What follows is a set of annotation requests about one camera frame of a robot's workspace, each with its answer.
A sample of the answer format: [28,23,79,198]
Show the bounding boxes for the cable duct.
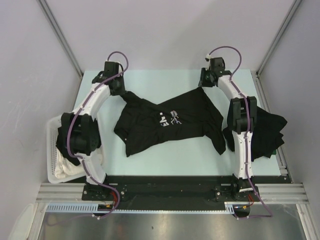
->
[224,201,251,216]
[46,203,111,214]

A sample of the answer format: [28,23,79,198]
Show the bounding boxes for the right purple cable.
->
[208,46,251,181]

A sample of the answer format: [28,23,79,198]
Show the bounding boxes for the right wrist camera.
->
[205,54,212,70]

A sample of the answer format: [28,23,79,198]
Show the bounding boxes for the aluminium frame rail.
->
[36,183,85,203]
[257,183,309,205]

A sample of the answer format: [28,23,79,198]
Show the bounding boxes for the black shirt in basket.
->
[56,126,80,166]

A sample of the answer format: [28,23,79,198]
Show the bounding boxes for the white shirt in basket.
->
[54,147,105,180]

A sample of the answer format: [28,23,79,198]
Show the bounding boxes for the right cable duct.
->
[224,201,251,216]

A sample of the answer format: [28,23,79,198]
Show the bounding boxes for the stack of folded black shirts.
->
[221,106,289,161]

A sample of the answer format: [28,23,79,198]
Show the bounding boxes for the white plastic basket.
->
[46,115,86,184]

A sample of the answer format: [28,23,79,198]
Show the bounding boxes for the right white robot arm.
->
[198,55,258,201]

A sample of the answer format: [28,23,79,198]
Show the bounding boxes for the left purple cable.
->
[64,51,130,187]

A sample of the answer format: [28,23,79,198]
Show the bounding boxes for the purple cable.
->
[64,51,130,187]
[208,46,251,181]

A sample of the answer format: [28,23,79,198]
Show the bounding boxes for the left aluminium frame rail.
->
[36,183,85,203]

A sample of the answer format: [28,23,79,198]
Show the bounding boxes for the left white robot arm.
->
[58,60,126,200]

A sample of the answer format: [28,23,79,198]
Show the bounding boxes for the black printed t shirt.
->
[114,87,226,157]

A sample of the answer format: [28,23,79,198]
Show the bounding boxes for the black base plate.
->
[81,176,259,211]

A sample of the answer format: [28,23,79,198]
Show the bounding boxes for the left cable duct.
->
[46,203,111,214]

